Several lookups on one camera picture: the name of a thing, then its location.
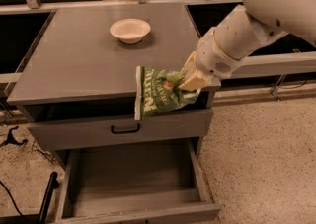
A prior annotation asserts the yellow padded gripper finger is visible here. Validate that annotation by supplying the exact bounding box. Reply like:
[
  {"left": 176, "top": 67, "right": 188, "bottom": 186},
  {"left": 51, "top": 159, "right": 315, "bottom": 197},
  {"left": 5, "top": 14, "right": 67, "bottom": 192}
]
[
  {"left": 179, "top": 70, "right": 211, "bottom": 91},
  {"left": 181, "top": 51, "right": 197, "bottom": 77}
]

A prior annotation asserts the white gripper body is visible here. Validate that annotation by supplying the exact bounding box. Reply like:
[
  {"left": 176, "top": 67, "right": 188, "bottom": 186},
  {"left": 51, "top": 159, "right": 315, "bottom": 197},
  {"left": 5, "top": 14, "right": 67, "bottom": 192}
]
[{"left": 196, "top": 27, "right": 246, "bottom": 79}]

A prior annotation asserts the green jalapeno chip bag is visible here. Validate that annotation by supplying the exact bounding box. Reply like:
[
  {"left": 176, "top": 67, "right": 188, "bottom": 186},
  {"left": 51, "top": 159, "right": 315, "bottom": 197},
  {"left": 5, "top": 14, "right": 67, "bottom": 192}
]
[{"left": 134, "top": 66, "right": 200, "bottom": 120}]

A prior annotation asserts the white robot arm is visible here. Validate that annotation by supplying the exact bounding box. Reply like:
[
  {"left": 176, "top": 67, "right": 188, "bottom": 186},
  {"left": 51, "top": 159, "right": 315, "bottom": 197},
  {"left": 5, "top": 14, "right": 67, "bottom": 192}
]
[{"left": 179, "top": 0, "right": 316, "bottom": 91}]

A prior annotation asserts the upper grey drawer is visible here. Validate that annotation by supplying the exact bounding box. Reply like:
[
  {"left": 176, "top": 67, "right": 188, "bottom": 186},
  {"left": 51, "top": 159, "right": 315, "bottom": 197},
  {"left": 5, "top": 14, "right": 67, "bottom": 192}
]
[{"left": 29, "top": 109, "right": 213, "bottom": 150}]

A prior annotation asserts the open lower grey drawer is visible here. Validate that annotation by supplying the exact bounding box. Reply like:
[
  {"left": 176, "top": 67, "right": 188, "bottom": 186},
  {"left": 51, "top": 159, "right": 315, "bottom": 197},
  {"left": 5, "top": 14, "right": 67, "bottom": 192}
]
[{"left": 54, "top": 139, "right": 220, "bottom": 224}]

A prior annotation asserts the grey drawer cabinet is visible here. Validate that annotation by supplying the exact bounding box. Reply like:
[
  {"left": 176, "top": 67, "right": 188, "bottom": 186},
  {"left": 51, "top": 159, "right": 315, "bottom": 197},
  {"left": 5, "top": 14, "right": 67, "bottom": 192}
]
[{"left": 7, "top": 3, "right": 213, "bottom": 165}]

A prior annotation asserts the white bowl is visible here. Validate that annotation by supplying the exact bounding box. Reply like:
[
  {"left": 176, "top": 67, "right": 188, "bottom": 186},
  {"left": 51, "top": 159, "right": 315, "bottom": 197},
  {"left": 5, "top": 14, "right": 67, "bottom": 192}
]
[{"left": 110, "top": 19, "right": 151, "bottom": 44}]

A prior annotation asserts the black bar lower left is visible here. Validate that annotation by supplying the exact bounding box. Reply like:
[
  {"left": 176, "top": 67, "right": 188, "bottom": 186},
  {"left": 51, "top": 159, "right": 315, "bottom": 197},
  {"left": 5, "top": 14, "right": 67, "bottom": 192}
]
[{"left": 37, "top": 172, "right": 58, "bottom": 224}]

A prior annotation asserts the black clip on floor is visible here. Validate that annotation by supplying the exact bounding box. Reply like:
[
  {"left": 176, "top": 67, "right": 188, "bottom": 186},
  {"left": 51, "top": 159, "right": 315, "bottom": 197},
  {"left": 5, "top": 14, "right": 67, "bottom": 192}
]
[{"left": 0, "top": 126, "right": 28, "bottom": 147}]

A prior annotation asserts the grey metal railing frame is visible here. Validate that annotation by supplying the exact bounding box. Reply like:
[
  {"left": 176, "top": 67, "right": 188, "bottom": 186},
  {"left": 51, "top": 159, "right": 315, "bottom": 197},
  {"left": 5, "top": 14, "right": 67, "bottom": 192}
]
[{"left": 0, "top": 0, "right": 316, "bottom": 104}]

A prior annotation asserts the black drawer handle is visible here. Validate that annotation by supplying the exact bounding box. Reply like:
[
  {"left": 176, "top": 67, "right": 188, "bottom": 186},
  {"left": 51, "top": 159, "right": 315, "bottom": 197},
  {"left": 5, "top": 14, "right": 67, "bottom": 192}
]
[{"left": 111, "top": 123, "right": 141, "bottom": 135}]

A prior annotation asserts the black floor cable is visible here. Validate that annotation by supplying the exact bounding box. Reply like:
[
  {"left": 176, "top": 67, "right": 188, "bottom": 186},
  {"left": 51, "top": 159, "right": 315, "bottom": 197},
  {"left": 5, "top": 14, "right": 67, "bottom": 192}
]
[{"left": 0, "top": 180, "right": 28, "bottom": 221}]

